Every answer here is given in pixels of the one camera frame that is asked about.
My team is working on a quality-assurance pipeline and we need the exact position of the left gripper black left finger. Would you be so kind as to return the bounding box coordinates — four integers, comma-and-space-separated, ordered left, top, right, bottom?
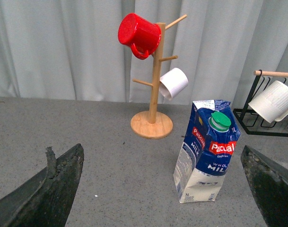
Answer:
0, 144, 84, 227

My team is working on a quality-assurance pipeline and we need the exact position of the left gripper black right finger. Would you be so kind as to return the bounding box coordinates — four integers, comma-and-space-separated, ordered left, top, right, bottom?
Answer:
241, 145, 288, 227

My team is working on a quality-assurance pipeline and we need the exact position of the blue white milk carton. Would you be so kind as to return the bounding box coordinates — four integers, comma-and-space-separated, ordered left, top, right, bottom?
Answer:
173, 100, 240, 203

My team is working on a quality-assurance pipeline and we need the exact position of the cream ribbed mug on rack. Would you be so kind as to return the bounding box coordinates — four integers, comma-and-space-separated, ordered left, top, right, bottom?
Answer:
248, 80, 288, 123

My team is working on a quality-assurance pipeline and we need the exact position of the wooden mug tree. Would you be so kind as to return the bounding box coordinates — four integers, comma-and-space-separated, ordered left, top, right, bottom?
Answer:
131, 14, 187, 139

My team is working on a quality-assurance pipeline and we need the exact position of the white mug on tree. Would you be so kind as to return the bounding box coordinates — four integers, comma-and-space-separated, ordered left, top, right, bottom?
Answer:
159, 68, 188, 101

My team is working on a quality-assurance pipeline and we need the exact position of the red mug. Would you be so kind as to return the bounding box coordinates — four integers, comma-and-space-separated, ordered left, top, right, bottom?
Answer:
118, 13, 161, 60

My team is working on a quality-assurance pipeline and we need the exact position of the black wire mug rack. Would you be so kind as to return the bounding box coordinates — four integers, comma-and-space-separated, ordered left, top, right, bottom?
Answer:
233, 70, 288, 137

